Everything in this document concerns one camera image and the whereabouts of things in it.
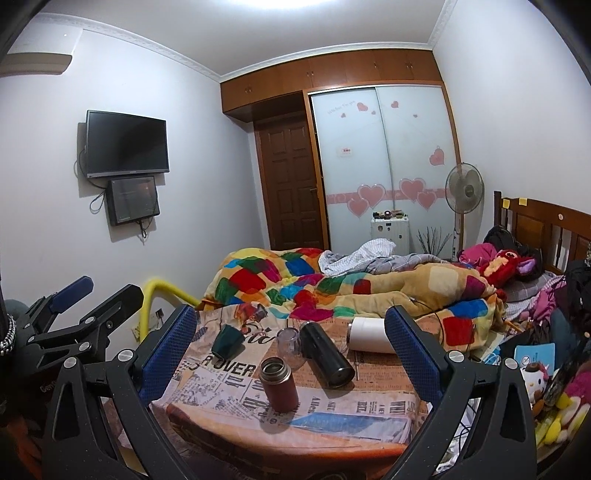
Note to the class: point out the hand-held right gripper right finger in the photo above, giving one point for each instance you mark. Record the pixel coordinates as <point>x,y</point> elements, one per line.
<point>412,351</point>

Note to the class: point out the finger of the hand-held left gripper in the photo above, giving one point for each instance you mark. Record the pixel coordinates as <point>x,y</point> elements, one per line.
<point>70,290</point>
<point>115,304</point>

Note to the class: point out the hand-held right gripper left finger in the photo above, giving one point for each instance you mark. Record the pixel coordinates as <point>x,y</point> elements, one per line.
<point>170,351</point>

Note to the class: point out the dark green cup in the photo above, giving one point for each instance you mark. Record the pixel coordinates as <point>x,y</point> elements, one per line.
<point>227,342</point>

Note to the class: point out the clear glass cup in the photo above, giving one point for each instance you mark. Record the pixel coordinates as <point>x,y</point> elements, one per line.
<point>288,344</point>

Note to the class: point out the white vacuum flask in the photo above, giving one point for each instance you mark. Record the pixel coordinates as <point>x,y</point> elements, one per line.
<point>369,334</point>

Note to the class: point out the newspaper print tablecloth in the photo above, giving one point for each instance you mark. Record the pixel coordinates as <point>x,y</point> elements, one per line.
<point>221,371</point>

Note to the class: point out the black vacuum flask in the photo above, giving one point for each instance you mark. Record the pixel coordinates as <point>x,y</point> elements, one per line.
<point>325,353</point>

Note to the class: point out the grey checked bed sheet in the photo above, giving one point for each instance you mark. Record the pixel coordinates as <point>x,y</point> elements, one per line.
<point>369,256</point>

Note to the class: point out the dried twig bunch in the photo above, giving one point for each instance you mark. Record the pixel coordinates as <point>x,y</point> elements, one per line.
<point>434,242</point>

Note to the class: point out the brown steel vacuum flask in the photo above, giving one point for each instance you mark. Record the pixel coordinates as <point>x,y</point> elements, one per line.
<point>279,390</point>

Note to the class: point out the pink cloth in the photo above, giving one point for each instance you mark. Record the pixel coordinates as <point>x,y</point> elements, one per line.
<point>475,254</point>

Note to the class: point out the red plush toy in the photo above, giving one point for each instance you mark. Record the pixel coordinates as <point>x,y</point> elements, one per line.
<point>503,268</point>

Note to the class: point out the blue booklet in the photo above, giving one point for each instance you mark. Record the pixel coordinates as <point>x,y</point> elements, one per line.
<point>535,354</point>

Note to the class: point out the white cat plush toy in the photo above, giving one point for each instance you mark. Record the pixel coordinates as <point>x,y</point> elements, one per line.
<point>535,383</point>

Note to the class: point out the colourful patchwork quilt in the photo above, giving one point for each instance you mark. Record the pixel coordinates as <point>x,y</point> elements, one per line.
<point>277,277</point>

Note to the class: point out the pink checked pillow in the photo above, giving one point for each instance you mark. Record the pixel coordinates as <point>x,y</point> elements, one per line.
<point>526,288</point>

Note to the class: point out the black bag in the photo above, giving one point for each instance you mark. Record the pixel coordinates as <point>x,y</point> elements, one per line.
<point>501,236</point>

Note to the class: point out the yellow plush toy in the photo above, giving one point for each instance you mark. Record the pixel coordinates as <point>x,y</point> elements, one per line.
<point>561,420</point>

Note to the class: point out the standing electric fan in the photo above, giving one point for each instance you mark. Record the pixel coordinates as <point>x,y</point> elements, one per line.
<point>464,187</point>

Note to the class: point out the wooden bed headboard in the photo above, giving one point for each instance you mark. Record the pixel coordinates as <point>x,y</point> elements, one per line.
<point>531,226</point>

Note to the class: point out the black clothing pile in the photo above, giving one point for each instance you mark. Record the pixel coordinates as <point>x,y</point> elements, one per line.
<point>572,286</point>

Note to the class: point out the brown wooden door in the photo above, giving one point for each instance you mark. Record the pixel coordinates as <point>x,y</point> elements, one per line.
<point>288,184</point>

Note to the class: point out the wooden wardrobe with heart doors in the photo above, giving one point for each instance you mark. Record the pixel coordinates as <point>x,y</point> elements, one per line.
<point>360,152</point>

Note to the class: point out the white air conditioner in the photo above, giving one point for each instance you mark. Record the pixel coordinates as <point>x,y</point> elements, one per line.
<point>37,63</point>

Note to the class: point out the yellow padded rail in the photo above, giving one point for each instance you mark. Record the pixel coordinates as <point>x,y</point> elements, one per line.
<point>152,287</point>

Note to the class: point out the small wall-mounted monitor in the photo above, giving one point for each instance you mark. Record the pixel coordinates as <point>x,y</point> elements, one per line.
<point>134,199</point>

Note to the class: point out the wall-mounted black television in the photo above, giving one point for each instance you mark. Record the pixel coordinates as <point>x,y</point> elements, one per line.
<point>124,143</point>

